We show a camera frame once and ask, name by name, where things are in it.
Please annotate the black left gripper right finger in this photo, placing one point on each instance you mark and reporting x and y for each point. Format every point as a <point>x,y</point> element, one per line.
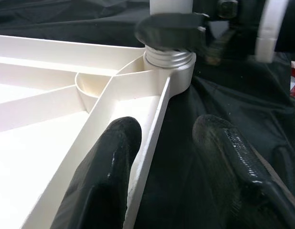
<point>245,186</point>

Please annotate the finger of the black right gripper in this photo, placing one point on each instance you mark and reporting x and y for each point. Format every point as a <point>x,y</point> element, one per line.
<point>171,31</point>

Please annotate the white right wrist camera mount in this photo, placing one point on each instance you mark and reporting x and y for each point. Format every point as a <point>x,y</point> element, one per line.
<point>269,31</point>

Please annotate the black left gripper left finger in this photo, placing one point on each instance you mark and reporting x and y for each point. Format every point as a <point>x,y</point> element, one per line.
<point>102,179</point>

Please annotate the white plastic table leg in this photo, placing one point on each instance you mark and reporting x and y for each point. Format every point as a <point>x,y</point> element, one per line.
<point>171,59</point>

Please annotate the white plastic children tabletop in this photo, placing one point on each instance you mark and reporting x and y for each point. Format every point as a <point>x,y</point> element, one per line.
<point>42,143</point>

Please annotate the black cloth table cover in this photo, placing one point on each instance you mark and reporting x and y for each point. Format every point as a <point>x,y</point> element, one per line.
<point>221,100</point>

